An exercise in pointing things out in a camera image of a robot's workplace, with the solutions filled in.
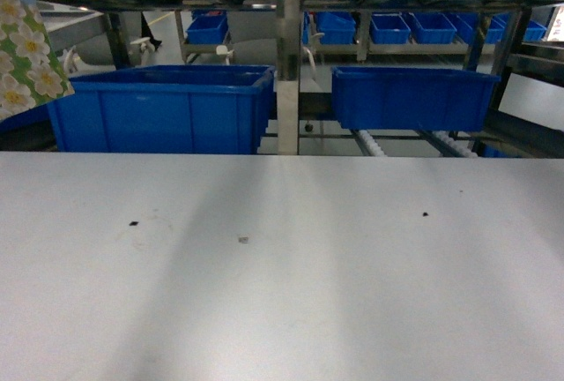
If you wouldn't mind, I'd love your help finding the blue bin on table side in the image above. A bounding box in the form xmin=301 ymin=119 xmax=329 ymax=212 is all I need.
xmin=48 ymin=64 xmax=274 ymax=154

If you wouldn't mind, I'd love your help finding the blue bin on roller rack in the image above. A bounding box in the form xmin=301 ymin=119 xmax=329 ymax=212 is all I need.
xmin=331 ymin=66 xmax=501 ymax=132

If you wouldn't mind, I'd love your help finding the steel rack vertical post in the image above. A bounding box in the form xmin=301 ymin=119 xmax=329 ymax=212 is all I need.
xmin=276 ymin=0 xmax=301 ymax=155

